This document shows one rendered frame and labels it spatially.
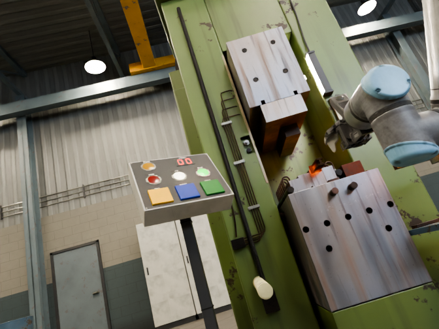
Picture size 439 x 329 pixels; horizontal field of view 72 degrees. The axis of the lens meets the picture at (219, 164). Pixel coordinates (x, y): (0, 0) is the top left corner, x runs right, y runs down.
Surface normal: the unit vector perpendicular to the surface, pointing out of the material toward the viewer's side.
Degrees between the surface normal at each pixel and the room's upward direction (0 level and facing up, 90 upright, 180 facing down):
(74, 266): 90
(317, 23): 90
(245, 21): 90
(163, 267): 90
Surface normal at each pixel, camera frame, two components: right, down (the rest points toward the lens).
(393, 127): -0.65, -0.07
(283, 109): -0.08, -0.31
